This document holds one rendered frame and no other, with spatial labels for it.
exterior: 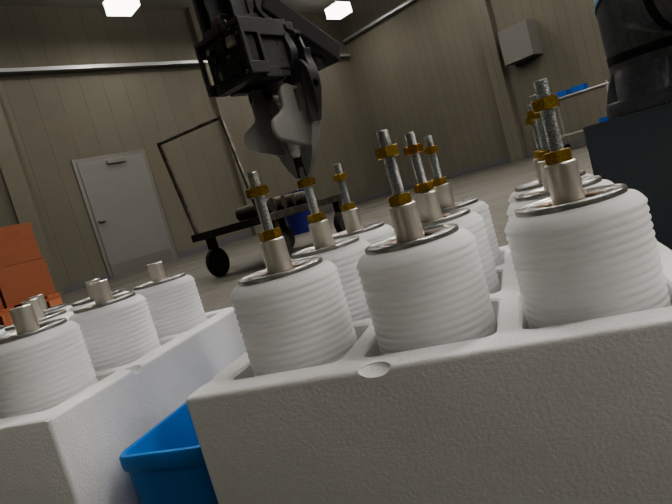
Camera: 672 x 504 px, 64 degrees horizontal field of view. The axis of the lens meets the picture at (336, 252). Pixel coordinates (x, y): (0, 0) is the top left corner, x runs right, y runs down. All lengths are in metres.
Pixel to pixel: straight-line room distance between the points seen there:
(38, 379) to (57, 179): 9.86
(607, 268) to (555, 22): 11.53
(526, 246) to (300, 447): 0.22
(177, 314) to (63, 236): 9.52
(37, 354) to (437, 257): 0.41
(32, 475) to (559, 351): 0.48
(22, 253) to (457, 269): 5.25
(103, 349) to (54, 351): 0.10
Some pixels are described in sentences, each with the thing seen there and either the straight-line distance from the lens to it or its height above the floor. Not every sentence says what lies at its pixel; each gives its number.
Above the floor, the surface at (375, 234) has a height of 0.24.
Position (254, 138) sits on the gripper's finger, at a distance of 0.57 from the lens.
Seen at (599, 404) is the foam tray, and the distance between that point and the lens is 0.38.
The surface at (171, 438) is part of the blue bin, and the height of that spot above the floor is 0.10.
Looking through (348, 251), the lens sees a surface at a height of 0.25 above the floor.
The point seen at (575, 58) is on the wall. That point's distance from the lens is 11.70.
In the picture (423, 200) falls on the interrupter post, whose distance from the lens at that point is 0.54.
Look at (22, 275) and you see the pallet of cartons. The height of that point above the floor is 0.40.
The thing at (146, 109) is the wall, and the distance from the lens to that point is 11.36.
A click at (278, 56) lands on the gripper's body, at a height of 0.45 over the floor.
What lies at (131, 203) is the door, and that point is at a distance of 10.69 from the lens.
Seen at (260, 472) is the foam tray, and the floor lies 0.11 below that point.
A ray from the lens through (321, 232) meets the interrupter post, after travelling 0.57.
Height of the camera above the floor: 0.30
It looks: 5 degrees down
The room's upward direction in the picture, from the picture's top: 16 degrees counter-clockwise
